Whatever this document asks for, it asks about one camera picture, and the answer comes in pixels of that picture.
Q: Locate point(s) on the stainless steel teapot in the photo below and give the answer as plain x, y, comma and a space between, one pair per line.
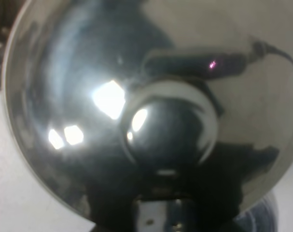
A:
153, 115

